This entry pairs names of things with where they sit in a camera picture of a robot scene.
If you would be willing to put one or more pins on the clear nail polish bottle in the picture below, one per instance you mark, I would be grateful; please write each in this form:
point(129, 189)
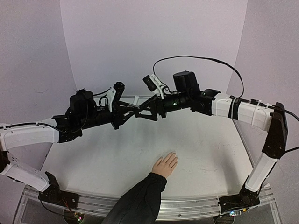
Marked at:
point(134, 106)

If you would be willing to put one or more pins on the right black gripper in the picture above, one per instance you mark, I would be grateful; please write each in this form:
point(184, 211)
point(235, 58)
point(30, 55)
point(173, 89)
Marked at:
point(160, 106)

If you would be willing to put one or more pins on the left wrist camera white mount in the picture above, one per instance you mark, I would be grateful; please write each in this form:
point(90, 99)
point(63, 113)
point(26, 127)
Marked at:
point(114, 94)

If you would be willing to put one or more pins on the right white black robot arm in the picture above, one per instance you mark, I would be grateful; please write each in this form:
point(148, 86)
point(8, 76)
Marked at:
point(269, 118)

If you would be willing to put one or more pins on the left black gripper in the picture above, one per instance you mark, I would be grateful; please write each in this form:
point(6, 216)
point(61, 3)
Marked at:
point(117, 111)

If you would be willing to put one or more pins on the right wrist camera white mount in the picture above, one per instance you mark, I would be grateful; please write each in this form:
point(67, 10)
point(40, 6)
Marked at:
point(155, 85)

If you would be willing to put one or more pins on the white nail polish cap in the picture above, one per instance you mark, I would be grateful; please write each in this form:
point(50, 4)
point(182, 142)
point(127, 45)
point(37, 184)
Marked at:
point(136, 99)

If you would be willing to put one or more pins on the person's bare hand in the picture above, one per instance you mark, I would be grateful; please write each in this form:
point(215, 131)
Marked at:
point(165, 166)

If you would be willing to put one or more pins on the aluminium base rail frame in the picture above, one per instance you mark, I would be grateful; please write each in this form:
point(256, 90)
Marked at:
point(93, 209)

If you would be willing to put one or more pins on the black sleeved forearm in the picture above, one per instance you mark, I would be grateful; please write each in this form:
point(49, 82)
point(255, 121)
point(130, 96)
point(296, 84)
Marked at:
point(141, 204)

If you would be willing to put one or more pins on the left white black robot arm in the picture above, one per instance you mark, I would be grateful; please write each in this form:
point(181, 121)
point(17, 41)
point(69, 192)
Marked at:
point(24, 134)

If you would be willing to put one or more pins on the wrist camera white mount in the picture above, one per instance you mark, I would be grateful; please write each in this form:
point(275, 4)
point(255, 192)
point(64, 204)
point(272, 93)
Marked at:
point(114, 94)
point(155, 85)

